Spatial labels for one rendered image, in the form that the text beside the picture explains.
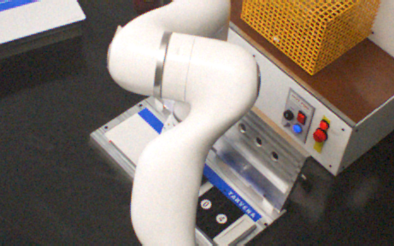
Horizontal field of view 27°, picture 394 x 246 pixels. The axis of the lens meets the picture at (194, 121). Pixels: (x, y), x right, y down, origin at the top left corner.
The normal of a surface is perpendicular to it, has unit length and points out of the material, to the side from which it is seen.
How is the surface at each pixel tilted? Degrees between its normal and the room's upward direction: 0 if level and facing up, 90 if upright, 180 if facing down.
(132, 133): 0
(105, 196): 0
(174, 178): 44
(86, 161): 0
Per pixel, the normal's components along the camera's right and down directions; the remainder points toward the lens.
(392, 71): 0.07, -0.61
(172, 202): 0.24, 0.09
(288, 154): -0.70, 0.33
